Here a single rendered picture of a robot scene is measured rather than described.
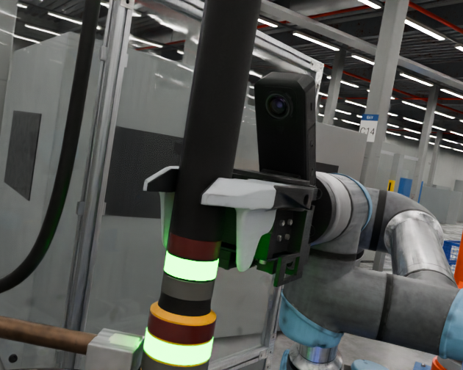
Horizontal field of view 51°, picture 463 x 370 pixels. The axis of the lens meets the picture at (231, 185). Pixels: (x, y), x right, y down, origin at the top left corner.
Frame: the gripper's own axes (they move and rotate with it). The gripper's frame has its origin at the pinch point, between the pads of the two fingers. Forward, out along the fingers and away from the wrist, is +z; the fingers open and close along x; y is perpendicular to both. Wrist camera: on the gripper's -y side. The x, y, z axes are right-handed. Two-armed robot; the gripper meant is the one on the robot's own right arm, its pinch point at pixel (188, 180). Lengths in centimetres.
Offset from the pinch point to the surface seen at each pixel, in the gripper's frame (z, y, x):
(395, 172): -585, -12, 98
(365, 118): -677, -82, 170
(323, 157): -428, -12, 136
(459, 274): -419, 66, 1
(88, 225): -55, 19, 61
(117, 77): -57, -14, 61
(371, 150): -671, -38, 151
